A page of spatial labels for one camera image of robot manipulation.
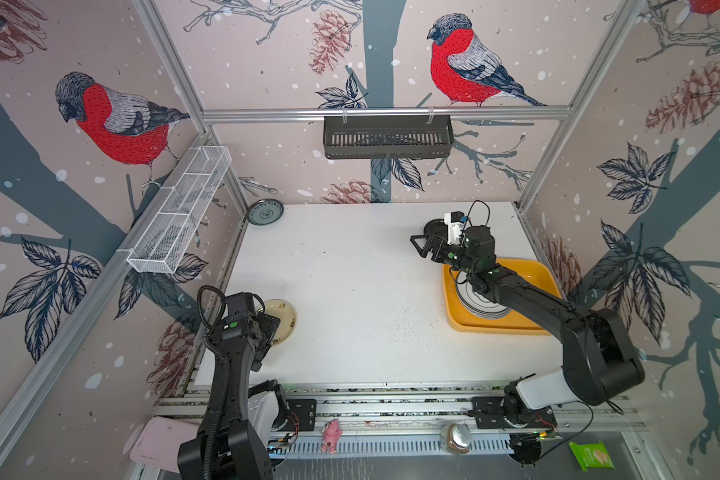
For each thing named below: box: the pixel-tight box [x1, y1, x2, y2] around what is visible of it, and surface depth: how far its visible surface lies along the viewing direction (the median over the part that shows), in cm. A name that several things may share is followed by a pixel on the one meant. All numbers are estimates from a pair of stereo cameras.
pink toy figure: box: [320, 418, 342, 454], surface depth 71 cm
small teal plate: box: [247, 198, 284, 226], surface depth 124 cm
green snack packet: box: [569, 441, 616, 471], surface depth 68 cm
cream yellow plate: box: [264, 298, 297, 345], surface depth 92 cm
